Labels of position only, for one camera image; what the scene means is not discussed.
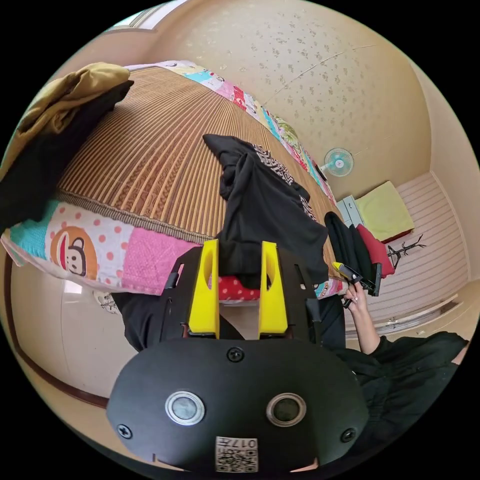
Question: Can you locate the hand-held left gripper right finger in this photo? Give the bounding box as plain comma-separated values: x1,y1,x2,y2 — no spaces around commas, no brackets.
258,241,289,336

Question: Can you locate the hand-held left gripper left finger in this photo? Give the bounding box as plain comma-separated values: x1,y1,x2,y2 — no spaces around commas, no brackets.
188,239,221,336

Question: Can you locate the black long sleeve shirt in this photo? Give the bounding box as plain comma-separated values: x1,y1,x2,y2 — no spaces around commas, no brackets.
202,133,330,290

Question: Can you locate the person's right forearm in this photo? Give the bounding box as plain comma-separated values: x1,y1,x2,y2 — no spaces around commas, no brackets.
350,305,383,356

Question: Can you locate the person's right hand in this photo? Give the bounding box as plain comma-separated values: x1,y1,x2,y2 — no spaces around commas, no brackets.
343,281,367,311

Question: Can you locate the pile of clothes with red garment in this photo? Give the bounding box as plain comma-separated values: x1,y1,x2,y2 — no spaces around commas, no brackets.
323,211,395,287

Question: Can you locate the grey cupboard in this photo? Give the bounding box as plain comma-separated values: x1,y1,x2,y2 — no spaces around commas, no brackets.
335,194,363,228

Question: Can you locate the black coat rack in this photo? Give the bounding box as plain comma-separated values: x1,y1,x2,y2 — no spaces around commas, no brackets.
386,233,427,269

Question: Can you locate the yellow-green folded blanket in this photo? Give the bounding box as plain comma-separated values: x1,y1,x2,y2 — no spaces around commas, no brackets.
353,180,416,245

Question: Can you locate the turquoise standing fan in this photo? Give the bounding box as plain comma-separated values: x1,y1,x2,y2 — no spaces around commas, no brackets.
316,147,355,181

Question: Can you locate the person's body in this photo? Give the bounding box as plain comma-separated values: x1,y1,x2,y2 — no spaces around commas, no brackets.
111,287,472,463

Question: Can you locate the bed with woven mat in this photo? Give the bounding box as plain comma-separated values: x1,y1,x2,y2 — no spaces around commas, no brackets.
0,59,350,303

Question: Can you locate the pile of clothes with mustard garment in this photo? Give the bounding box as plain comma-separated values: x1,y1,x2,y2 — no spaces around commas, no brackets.
0,61,135,236

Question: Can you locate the window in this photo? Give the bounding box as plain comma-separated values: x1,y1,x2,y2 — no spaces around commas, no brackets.
101,0,190,35

